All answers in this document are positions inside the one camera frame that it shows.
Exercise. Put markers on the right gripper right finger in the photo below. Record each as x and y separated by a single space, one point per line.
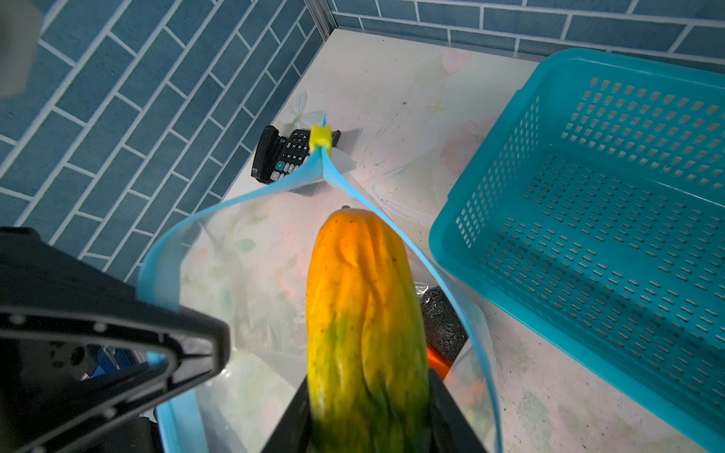
449 429

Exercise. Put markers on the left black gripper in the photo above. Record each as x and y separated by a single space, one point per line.
57 314

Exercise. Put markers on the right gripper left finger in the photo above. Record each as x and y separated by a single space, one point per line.
293 432

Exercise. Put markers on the orange toy carrot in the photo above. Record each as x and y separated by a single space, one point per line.
437 362

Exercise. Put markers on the clear zip top bag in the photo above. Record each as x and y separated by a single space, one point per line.
245 262

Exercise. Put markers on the black toy avocado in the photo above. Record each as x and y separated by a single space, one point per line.
444 330

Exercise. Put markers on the orange green toy cucumber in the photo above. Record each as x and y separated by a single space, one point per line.
368 372

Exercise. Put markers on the teal plastic basket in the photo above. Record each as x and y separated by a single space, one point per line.
593 213

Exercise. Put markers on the black desk calculator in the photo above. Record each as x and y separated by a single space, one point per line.
276 156

